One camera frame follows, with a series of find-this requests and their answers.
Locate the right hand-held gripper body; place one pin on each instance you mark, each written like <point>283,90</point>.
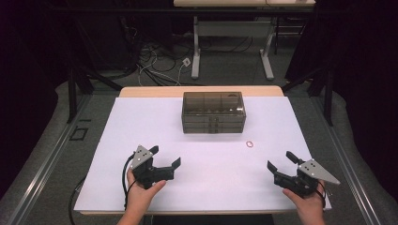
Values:
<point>300,184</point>

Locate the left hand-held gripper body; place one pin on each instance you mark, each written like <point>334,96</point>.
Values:
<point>147,173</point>

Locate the pink rubber band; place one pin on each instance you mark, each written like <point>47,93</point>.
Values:
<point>247,144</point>

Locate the smoky clear plastic drawer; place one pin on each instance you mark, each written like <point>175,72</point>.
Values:
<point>200,119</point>
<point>200,131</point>
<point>200,125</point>

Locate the smoky clear drawer cabinet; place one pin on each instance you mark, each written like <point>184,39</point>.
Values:
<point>212,104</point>

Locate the person's right hand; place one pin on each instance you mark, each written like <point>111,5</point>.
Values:
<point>309,206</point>

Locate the person's left hand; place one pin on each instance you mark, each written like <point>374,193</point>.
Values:
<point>139,198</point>

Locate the white table mat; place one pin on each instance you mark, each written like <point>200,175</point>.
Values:
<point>212,175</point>

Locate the light wooden table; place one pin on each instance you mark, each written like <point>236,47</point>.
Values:
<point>156,91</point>

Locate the black metal stand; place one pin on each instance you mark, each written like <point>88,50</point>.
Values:
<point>72,93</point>
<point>328,97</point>

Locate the white power plug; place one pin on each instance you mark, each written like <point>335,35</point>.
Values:
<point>186,62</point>

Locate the dark curtain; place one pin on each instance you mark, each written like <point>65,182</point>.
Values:
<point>25,62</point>
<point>366,78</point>

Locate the aluminium floor rail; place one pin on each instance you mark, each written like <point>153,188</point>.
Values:
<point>47,156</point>
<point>347,162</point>

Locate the white metal frame desk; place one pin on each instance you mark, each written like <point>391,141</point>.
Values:
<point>231,28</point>

